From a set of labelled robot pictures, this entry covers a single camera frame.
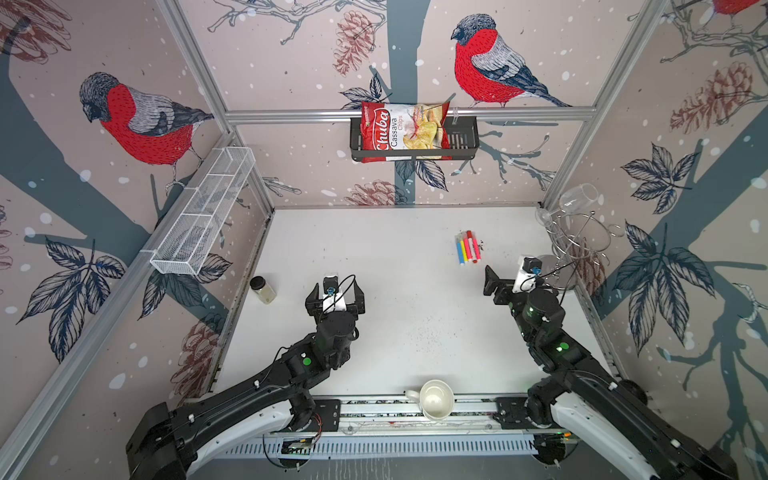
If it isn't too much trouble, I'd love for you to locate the white ceramic cup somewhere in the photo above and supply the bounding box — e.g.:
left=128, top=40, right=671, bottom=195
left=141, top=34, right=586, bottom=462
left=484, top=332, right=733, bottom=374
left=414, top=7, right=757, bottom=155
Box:
left=403, top=379, right=455, bottom=421

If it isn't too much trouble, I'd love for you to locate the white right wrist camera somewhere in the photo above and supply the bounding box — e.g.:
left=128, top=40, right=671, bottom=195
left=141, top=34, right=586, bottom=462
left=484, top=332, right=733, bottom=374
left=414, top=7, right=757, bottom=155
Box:
left=512, top=256, right=543, bottom=293

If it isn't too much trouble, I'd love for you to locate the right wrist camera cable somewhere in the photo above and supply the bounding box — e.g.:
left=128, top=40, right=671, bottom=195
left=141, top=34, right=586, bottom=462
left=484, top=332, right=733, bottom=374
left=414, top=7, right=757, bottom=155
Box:
left=533, top=259, right=580, bottom=301

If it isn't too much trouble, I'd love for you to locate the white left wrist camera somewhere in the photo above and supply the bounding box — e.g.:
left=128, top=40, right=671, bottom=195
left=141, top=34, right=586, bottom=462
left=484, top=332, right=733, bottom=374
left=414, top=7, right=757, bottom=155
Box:
left=322, top=275, right=346, bottom=314

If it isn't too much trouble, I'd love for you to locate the clear wine glass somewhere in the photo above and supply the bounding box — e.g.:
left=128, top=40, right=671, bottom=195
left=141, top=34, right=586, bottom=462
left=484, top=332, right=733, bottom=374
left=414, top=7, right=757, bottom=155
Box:
left=535, top=183, right=600, bottom=227

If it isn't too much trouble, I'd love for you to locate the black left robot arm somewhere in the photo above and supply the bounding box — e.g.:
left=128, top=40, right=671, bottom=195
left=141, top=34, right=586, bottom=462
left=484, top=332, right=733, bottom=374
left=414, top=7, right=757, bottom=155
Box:
left=126, top=274, right=365, bottom=479

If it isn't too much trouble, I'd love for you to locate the red cassava chips bag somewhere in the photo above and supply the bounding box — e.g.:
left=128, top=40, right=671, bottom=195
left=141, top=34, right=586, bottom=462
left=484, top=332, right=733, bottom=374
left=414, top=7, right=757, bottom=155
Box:
left=359, top=102, right=450, bottom=163

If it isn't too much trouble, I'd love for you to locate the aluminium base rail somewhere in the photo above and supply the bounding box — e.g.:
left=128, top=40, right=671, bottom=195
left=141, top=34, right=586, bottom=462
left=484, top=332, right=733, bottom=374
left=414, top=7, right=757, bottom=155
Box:
left=190, top=394, right=580, bottom=471

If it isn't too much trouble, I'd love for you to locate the white marker pen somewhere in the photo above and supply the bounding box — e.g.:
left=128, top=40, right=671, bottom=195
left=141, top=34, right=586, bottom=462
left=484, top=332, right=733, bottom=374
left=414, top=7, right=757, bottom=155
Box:
left=466, top=231, right=478, bottom=263

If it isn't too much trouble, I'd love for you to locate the yellow highlighter pen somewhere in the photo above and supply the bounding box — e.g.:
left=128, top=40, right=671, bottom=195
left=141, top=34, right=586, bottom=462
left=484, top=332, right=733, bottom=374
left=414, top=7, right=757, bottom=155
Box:
left=458, top=236, right=469, bottom=264

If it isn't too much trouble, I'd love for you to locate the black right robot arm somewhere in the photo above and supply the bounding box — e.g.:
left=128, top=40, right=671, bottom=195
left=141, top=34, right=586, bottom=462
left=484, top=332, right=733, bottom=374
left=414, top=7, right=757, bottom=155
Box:
left=483, top=267, right=738, bottom=479

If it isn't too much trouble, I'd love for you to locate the chrome glass holder stand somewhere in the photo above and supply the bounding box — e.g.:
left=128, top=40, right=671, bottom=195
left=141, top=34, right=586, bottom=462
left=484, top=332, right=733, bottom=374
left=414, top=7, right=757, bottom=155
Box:
left=543, top=211, right=625, bottom=296

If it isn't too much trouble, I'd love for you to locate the black wire wall basket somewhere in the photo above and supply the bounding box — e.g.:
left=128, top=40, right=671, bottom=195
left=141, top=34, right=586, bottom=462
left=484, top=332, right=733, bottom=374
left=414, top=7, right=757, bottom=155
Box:
left=350, top=117, right=479, bottom=163

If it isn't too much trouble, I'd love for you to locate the blue highlighter pen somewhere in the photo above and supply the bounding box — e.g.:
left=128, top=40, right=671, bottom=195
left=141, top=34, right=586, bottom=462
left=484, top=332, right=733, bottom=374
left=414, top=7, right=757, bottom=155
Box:
left=456, top=239, right=465, bottom=265

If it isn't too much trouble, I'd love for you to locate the small glass spice jar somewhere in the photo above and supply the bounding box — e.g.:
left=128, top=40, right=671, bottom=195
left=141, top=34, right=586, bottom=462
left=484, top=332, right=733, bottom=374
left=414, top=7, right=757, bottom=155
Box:
left=249, top=275, right=276, bottom=304

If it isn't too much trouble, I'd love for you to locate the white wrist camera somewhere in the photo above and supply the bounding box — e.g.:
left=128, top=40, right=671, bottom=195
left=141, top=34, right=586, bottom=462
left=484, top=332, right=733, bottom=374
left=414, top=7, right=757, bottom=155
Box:
left=512, top=256, right=543, bottom=293
left=322, top=275, right=346, bottom=314

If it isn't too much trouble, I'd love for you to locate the white mesh wall shelf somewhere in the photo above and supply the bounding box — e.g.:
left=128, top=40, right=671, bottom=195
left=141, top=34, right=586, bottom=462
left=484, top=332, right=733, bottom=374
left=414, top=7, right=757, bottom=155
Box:
left=150, top=146, right=255, bottom=276

